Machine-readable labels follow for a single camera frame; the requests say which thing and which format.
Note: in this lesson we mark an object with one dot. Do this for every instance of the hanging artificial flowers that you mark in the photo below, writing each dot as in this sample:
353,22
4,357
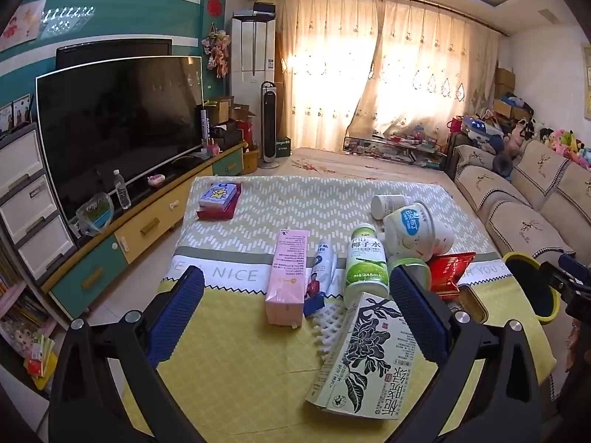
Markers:
217,50

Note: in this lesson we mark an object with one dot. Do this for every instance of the row of plush toys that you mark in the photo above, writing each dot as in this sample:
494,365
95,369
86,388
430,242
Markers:
563,140

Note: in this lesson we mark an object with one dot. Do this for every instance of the clear water bottle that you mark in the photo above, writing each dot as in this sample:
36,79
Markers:
122,191

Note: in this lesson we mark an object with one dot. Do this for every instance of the grey neck pillow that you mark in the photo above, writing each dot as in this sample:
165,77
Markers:
502,162

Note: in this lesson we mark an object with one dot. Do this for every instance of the white blue spray bottle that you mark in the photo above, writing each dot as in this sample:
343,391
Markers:
321,272

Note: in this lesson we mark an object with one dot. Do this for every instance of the blue star-print box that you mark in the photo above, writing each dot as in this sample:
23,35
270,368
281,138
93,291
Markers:
218,194

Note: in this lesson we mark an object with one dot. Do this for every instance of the cream embroidered curtain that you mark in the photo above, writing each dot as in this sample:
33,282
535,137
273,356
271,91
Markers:
369,64

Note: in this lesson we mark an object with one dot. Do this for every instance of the yellow wooden bucket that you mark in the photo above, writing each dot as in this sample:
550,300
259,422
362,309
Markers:
250,161

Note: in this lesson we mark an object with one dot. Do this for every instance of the floral print drink carton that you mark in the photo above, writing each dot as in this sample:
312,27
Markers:
364,360

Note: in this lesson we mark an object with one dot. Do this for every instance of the clear plastic bag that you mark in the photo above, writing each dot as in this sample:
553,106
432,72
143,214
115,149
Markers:
94,214

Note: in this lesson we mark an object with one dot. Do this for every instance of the blue star-print bag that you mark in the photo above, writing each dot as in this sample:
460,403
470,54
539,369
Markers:
480,131

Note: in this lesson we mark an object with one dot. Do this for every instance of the large curved television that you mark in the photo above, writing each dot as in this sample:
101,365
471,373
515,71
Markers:
120,120

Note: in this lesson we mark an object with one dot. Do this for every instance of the black white shuttlecock tube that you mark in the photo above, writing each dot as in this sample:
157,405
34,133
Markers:
204,129

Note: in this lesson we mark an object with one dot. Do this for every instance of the dark green box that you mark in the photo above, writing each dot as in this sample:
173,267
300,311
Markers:
283,147

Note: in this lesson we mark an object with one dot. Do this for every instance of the white pill bottle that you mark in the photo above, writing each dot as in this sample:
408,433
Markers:
388,205

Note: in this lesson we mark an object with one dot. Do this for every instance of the pink wall poster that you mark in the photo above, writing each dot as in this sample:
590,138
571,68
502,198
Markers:
21,25

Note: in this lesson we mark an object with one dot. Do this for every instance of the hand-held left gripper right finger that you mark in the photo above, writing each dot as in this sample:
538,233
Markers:
418,314

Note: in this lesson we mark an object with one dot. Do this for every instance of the cluttered glass coffee table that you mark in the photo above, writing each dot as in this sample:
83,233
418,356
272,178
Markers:
392,147

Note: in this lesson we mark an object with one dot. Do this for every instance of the black tower fan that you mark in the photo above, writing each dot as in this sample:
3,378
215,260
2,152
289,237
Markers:
269,120

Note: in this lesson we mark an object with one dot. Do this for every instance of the green yellow printed blanket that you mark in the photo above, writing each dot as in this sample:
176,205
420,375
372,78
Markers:
254,369

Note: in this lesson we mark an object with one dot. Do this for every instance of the stacked cardboard boxes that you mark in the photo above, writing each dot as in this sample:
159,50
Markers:
505,87

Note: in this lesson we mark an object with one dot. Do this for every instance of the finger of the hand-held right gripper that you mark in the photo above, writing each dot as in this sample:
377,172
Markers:
554,277

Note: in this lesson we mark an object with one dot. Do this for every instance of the white plastic drawer unit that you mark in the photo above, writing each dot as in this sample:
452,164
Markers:
27,203

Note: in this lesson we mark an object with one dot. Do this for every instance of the open cardboard boxes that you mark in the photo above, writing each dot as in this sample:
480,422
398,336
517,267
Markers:
231,110

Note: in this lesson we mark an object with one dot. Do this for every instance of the beige sofa with deer covers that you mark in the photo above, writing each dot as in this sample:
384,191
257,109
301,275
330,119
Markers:
526,203

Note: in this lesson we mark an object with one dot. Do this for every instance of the framed photos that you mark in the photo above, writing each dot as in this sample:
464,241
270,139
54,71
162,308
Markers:
16,113

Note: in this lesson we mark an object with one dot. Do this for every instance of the pink carton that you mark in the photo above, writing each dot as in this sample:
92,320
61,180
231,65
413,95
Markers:
286,277

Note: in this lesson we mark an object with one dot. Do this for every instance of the white foam net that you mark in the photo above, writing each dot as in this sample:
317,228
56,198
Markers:
328,327

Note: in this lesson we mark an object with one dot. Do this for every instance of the green white drink bottle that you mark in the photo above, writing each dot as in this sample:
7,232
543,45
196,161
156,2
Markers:
366,263

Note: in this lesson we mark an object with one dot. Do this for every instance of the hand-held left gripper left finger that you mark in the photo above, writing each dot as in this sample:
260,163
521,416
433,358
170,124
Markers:
178,314

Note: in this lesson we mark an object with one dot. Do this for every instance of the yellow-rimmed dark bin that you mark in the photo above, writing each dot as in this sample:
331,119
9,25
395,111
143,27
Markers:
524,281

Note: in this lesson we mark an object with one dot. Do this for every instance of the framed wall picture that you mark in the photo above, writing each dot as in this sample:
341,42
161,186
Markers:
587,83

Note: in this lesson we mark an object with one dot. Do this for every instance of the small pink toy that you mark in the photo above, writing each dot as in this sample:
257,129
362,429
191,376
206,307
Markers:
156,180

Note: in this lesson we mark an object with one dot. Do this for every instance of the white blue-label paper cup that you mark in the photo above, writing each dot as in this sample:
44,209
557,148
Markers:
415,228

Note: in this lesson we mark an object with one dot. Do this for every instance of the round red wall ornament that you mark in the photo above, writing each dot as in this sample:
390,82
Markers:
213,5

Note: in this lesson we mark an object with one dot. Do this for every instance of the red snack packet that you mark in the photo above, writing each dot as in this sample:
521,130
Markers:
450,272

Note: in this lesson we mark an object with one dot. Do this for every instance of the shelf of books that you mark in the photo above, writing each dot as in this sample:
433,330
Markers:
25,332

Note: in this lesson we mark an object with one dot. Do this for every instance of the yellow green TV cabinet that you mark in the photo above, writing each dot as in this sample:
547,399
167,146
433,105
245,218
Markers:
143,230

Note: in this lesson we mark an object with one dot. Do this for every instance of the green lidded cup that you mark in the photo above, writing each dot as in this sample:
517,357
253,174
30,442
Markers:
413,265

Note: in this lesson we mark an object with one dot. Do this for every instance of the white standing air conditioner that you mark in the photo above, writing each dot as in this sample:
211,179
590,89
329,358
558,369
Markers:
251,50

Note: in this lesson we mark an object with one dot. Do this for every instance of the red flat box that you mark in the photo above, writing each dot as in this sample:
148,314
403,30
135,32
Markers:
214,213

